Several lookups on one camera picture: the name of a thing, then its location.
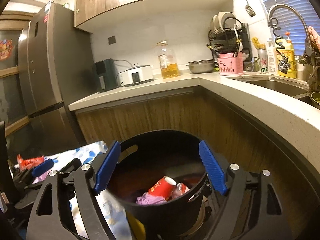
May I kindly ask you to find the black trash bin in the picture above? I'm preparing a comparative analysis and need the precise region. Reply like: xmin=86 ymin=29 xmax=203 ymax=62
xmin=106 ymin=129 xmax=208 ymax=237

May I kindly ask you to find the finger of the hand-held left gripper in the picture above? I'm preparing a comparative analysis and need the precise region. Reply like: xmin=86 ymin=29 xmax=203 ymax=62
xmin=59 ymin=158 xmax=83 ymax=175
xmin=31 ymin=159 xmax=54 ymax=178

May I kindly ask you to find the white electric cooker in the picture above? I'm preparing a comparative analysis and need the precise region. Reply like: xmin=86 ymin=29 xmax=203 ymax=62
xmin=117 ymin=64 xmax=154 ymax=87

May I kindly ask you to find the curved steel faucet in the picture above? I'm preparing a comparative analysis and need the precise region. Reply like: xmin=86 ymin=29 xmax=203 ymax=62
xmin=267 ymin=4 xmax=313 ymax=53

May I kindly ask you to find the large red paper cup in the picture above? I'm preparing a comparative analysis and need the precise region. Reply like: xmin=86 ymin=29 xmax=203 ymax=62
xmin=147 ymin=176 xmax=177 ymax=202

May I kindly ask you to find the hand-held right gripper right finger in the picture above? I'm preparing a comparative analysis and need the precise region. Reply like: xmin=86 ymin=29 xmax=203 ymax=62
xmin=199 ymin=140 xmax=294 ymax=240

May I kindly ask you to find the black power cable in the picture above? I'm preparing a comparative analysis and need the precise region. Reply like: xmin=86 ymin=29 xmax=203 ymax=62
xmin=115 ymin=59 xmax=137 ymax=67

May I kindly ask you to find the black air fryer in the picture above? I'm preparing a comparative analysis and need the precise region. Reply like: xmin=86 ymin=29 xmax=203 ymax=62
xmin=93 ymin=59 xmax=120 ymax=92

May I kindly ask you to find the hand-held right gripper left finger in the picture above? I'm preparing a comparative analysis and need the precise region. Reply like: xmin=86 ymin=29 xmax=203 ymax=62
xmin=26 ymin=140 xmax=122 ymax=240

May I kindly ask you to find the coiled black sprayer hose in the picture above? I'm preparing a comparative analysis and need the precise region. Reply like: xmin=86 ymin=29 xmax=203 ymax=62
xmin=271 ymin=17 xmax=290 ymax=72

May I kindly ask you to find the cooking oil bottle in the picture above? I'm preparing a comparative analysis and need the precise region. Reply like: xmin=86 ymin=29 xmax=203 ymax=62
xmin=157 ymin=40 xmax=179 ymax=79

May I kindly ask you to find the yellow dish soap bottle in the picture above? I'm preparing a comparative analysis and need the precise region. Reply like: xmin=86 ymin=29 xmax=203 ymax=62
xmin=279 ymin=32 xmax=297 ymax=78

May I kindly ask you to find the blue floral tablecloth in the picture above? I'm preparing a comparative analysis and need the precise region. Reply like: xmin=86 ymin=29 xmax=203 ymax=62
xmin=44 ymin=140 xmax=128 ymax=240

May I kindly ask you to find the stainless steel pot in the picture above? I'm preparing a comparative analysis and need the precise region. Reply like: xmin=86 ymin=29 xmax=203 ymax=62
xmin=187 ymin=59 xmax=216 ymax=74

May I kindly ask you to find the stainless steel sink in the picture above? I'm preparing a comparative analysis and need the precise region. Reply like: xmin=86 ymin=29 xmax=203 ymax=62
xmin=240 ymin=79 xmax=320 ymax=105

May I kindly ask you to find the white pump bottle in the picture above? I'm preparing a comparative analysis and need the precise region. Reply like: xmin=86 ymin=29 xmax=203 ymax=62
xmin=265 ymin=38 xmax=278 ymax=75

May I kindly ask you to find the large red printed plastic bag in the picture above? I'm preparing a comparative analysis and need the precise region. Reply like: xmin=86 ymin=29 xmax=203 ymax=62
xmin=17 ymin=154 xmax=45 ymax=170

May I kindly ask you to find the pink utensil basket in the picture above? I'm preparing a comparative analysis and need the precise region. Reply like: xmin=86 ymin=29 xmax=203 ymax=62
xmin=217 ymin=52 xmax=244 ymax=76

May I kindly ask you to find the red round door decoration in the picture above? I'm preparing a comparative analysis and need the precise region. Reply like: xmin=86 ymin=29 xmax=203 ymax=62
xmin=0 ymin=39 xmax=14 ymax=60

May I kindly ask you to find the black wire dish rack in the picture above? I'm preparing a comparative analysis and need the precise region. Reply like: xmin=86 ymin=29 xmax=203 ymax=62
xmin=206 ymin=12 xmax=249 ymax=72

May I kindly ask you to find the clear red plastic bag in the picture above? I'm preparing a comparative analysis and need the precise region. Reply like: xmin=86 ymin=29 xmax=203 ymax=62
xmin=171 ymin=182 xmax=190 ymax=200

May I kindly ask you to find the pink dishcloth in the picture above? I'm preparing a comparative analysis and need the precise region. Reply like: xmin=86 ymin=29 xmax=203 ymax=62
xmin=308 ymin=26 xmax=320 ymax=50

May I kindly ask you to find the green beer can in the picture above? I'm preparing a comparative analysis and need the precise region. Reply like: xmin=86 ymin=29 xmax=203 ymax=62
xmin=257 ymin=49 xmax=269 ymax=74

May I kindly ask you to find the purple plastic bag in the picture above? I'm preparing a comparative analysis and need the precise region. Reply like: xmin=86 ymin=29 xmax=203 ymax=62
xmin=136 ymin=192 xmax=167 ymax=205

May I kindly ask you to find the grey refrigerator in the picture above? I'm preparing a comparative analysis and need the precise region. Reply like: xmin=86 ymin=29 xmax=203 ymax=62
xmin=17 ymin=1 xmax=94 ymax=150

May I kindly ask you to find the kitchen counter with wooden cabinets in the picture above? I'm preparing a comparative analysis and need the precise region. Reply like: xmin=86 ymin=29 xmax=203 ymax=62
xmin=69 ymin=74 xmax=320 ymax=240

